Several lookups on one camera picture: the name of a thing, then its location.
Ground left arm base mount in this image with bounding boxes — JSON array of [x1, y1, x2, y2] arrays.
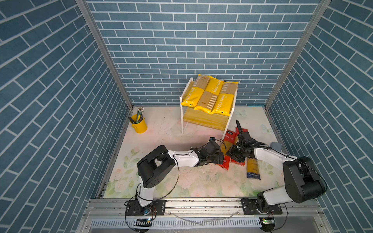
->
[[125, 199, 166, 216]]

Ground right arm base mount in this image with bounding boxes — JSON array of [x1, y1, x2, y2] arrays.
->
[[240, 197, 283, 215]]

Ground blue oval sponge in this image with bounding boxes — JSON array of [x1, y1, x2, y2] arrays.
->
[[270, 142, 282, 152]]

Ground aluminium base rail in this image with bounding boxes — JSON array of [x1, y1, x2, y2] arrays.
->
[[77, 198, 332, 233]]

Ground white wooden two-tier shelf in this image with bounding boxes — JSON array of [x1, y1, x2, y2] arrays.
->
[[180, 87, 238, 136]]

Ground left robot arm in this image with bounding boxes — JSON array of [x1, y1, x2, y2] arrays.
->
[[136, 137, 224, 207]]

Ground pens in cup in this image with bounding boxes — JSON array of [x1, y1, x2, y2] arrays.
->
[[128, 107, 144, 124]]

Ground blue spaghetti package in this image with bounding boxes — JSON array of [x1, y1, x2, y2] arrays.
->
[[247, 158, 261, 180]]

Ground yellow pen cup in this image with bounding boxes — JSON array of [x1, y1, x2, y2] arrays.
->
[[130, 114, 148, 134]]

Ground yellow Pastatime pasta package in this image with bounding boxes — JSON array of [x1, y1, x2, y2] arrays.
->
[[181, 75, 212, 108]]

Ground red spaghetti package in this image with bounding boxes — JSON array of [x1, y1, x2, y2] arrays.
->
[[230, 127, 249, 166], [220, 130, 237, 170]]

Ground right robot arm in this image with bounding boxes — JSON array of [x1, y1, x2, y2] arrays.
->
[[228, 128, 327, 214]]

